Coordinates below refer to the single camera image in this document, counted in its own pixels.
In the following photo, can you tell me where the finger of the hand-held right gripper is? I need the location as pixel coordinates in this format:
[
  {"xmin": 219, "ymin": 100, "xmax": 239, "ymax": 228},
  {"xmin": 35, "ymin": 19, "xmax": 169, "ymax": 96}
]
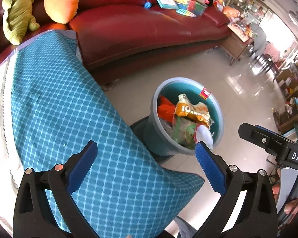
[
  {"xmin": 238, "ymin": 122, "xmax": 288, "ymax": 154},
  {"xmin": 256, "ymin": 126, "xmax": 296, "ymax": 143}
]

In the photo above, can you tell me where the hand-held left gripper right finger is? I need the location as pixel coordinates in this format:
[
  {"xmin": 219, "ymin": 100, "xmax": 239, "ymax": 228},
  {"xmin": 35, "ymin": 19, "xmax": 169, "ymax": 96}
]
[{"xmin": 189, "ymin": 141, "xmax": 279, "ymax": 238}]

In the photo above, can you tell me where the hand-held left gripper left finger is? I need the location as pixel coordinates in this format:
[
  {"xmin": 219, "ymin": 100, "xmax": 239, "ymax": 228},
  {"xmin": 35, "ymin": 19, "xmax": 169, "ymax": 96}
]
[{"xmin": 13, "ymin": 140, "xmax": 98, "ymax": 238}]

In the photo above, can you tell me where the green snack packet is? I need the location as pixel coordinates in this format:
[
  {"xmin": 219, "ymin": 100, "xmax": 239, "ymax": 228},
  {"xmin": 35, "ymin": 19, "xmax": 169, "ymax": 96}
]
[{"xmin": 171, "ymin": 118, "xmax": 198, "ymax": 146}]

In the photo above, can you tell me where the teal grey waste bin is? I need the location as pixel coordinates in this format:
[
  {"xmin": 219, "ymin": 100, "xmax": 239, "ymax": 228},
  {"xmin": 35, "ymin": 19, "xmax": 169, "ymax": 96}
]
[{"xmin": 143, "ymin": 78, "xmax": 224, "ymax": 156}]

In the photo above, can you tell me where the person's right hand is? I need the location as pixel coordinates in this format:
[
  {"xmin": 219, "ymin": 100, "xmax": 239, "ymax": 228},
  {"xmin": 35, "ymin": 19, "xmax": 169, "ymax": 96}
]
[{"xmin": 271, "ymin": 185, "xmax": 298, "ymax": 216}]

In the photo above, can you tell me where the teal and beige tablecloth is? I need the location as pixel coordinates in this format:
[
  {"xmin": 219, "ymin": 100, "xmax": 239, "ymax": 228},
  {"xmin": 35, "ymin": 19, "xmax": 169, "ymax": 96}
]
[{"xmin": 0, "ymin": 29, "xmax": 205, "ymax": 238}]

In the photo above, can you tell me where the wooden side table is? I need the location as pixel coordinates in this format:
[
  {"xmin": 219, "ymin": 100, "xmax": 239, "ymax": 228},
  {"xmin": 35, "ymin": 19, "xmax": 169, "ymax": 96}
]
[{"xmin": 220, "ymin": 22, "xmax": 254, "ymax": 66}]

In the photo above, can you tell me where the glass display cabinet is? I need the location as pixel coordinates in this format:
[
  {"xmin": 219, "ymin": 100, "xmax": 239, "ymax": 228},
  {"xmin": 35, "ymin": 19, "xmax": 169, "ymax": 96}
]
[{"xmin": 228, "ymin": 0, "xmax": 271, "ymax": 23}]

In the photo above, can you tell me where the red leather sofa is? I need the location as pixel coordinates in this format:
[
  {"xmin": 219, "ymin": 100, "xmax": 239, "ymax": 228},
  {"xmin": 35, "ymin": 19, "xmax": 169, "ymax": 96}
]
[{"xmin": 0, "ymin": 0, "xmax": 232, "ymax": 85}]

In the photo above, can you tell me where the orange carrot plush toy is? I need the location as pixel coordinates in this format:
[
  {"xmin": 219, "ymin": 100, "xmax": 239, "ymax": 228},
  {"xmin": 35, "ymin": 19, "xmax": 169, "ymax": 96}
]
[{"xmin": 43, "ymin": 0, "xmax": 79, "ymax": 25}]

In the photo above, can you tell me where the green dinosaur plush toy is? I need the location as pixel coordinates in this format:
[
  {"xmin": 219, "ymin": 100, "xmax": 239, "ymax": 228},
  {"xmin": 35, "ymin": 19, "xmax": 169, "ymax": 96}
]
[{"xmin": 2, "ymin": 0, "xmax": 40, "ymax": 45}]

